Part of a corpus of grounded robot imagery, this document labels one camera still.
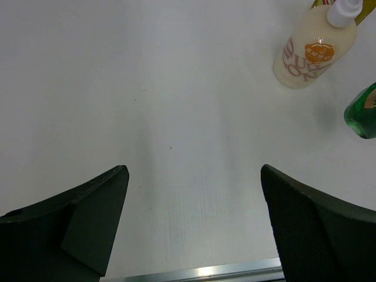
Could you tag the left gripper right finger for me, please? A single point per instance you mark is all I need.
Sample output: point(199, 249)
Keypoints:
point(318, 236)

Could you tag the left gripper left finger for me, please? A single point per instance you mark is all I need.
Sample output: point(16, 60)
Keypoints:
point(67, 237)

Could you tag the green bottle red label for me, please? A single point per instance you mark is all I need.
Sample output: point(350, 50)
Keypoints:
point(359, 115)

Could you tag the cream pump lotion bottle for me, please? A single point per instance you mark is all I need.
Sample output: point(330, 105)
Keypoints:
point(324, 35)

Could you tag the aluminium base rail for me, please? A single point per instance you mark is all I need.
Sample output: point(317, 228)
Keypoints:
point(263, 270)

